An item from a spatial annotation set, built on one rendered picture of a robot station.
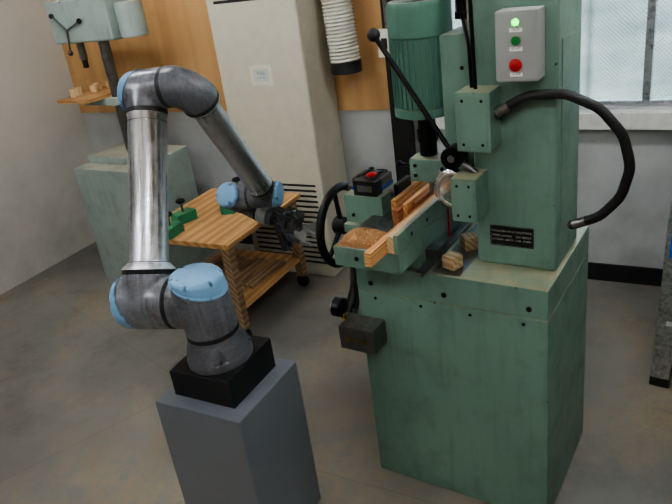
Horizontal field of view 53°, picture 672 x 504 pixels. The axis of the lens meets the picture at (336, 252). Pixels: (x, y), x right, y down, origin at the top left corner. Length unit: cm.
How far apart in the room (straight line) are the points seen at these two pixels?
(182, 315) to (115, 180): 210
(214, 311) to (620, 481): 141
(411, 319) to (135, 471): 125
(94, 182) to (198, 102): 211
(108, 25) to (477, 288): 255
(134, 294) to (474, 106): 103
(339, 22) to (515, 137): 174
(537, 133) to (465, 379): 75
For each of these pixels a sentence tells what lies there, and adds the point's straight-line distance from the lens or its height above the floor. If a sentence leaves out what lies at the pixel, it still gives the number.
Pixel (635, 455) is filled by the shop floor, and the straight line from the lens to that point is 254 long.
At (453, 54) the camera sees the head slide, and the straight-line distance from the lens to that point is 183.
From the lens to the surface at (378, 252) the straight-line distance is 176.
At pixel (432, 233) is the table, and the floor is 87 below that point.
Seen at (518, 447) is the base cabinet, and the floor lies 26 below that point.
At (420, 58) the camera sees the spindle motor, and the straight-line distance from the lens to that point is 186.
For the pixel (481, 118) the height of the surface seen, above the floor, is 124.
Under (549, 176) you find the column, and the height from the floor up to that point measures 107.
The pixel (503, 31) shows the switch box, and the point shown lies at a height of 144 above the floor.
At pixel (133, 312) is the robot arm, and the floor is 82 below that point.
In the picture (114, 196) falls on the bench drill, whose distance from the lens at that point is 394.
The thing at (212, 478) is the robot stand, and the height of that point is 31.
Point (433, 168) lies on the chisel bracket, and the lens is 198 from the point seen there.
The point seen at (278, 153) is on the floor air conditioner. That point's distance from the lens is 357.
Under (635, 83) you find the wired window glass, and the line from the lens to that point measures 330.
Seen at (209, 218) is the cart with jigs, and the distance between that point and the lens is 335.
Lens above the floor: 167
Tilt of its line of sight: 25 degrees down
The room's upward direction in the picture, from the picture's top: 8 degrees counter-clockwise
